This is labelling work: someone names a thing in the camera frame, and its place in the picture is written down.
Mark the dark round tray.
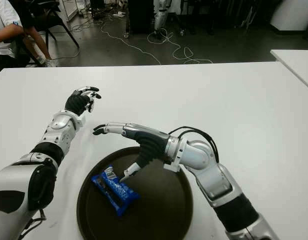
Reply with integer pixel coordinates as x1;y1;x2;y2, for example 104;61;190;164
76;146;194;240

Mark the black cabinet on casters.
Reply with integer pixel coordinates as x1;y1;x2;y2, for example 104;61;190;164
123;0;156;38

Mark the white curved pillar base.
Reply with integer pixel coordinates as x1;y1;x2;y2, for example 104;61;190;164
270;0;308;32

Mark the white storage cabinet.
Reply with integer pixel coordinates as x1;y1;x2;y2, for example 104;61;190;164
59;0;80;22

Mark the grey folded stand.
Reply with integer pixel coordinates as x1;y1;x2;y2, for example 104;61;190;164
240;4;256;28

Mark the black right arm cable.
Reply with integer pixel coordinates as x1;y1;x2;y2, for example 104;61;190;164
168;126;219;163

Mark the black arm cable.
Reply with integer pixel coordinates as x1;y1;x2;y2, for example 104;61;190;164
18;208;47;237
168;126;219;163

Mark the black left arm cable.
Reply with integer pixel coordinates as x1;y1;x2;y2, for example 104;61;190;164
18;208;47;237

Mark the blue Oreo cookie package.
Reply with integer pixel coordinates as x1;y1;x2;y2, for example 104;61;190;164
90;164;141;217

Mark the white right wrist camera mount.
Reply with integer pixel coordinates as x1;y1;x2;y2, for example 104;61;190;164
163;162;181;173

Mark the person with bare legs, sneakers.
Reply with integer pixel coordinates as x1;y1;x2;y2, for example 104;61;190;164
18;0;59;68

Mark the white floor cable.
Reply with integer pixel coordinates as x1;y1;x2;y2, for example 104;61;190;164
101;12;214;65

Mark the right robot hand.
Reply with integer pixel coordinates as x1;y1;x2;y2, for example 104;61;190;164
92;122;171;185

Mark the white side table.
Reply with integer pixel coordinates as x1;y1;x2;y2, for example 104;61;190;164
270;49;308;92

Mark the silver humanoid robot leg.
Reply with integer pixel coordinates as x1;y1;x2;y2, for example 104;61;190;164
153;0;173;35

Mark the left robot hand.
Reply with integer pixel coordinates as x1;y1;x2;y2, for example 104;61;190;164
64;86;102;117

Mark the black chair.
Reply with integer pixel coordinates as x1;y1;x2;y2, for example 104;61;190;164
17;0;80;67

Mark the seated person in white shirt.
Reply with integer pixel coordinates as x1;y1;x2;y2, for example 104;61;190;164
0;0;31;76

